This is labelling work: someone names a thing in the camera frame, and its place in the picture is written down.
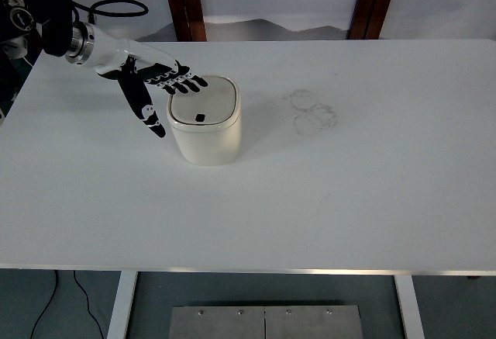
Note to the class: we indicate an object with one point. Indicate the brown wooden frame left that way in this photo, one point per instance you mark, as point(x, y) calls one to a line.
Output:
point(188, 20)

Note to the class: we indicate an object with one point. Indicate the white right table leg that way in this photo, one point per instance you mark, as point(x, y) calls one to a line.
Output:
point(410, 315)

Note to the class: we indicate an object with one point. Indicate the grey metal base plate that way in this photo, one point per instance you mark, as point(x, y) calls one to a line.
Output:
point(265, 322)

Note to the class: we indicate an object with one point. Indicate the white left table leg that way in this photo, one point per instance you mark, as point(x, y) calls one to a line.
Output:
point(123, 304)

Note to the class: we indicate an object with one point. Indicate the cream plastic trash can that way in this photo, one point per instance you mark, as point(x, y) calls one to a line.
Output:
point(207, 125)

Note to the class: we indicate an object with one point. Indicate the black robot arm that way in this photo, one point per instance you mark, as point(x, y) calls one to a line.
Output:
point(53, 20)

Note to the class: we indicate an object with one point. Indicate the white table leg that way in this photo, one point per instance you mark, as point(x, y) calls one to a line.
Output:
point(123, 304)
point(410, 315)

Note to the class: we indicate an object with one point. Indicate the brown wooden frame right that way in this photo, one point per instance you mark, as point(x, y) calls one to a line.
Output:
point(368, 19)

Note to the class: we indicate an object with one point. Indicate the brown wooden frame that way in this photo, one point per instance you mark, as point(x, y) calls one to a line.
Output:
point(188, 20)
point(368, 19)

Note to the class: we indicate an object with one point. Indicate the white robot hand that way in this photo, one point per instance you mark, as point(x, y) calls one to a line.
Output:
point(91, 47)

